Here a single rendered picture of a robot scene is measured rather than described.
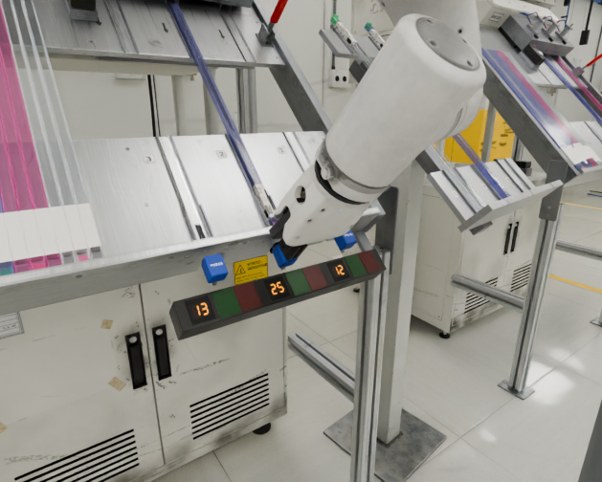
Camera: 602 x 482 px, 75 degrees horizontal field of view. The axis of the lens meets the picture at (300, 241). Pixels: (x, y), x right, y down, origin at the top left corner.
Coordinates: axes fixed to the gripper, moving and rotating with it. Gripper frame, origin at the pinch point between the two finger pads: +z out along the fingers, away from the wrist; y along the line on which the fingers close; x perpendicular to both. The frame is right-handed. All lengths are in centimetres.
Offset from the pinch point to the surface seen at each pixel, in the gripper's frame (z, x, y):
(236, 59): 2.5, 40.9, 8.2
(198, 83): 116, 166, 66
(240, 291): 3.4, -3.5, -8.4
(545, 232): 16, -7, 93
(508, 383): 55, -43, 92
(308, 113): 3.6, 28.2, 19.1
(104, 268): 0.8, 2.4, -23.5
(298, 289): 3.4, -5.5, -0.2
